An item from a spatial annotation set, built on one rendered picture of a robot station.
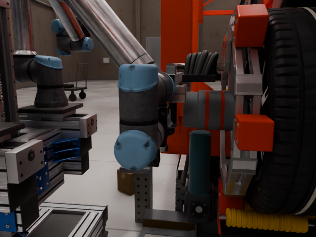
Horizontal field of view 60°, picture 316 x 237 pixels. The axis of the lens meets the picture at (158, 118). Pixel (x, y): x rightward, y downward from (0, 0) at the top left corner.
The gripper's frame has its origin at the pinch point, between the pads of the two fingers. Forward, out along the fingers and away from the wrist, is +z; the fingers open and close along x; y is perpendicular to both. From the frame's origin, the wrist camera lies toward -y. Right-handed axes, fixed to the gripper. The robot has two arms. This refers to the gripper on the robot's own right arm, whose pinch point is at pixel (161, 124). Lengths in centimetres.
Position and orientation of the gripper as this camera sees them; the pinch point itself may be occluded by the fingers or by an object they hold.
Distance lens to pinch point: 83.2
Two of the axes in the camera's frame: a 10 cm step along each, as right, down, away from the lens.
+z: 1.6, -1.9, 9.7
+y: 0.0, -9.8, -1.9
